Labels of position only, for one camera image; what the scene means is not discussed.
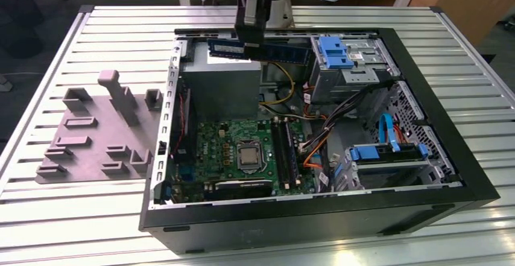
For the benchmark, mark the wooden cabinet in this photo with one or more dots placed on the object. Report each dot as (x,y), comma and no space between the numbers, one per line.
(462,6)

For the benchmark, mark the dark RAM stick in slot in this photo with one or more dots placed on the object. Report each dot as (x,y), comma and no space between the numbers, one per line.
(292,151)

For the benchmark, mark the green motherboard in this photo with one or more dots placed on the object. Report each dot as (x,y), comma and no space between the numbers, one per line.
(214,133)

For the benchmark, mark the hard disk in blue carrier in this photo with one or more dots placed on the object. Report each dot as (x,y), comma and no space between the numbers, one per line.
(369,153)

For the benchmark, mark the black open PC case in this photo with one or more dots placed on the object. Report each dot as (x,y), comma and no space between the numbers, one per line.
(282,226)

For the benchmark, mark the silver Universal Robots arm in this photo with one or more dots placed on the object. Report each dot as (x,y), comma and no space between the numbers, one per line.
(280,9)

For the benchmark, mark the CPU socket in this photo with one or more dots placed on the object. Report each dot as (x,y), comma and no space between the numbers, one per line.
(250,143)

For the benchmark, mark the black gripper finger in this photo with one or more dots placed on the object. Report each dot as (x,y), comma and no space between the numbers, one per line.
(250,33)

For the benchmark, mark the grey plastic parts rack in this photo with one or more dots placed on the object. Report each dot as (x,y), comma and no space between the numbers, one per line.
(105,127)

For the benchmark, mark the blue plastic drive latch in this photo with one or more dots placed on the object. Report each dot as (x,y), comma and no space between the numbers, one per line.
(332,52)

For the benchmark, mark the black graphics card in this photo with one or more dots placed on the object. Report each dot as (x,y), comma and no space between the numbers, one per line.
(242,187)

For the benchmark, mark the grey power supply unit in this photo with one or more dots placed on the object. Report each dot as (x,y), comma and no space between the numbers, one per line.
(222,91)

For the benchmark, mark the silver CPU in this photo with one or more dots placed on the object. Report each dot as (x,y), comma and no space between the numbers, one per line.
(250,156)

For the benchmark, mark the blue RAM stick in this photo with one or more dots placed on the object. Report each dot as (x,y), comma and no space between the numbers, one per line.
(286,54)

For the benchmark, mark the metal drive cage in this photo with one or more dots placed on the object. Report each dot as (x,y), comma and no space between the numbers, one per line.
(362,76)

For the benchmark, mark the black RAM slot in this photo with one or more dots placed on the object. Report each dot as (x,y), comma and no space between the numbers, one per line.
(278,157)

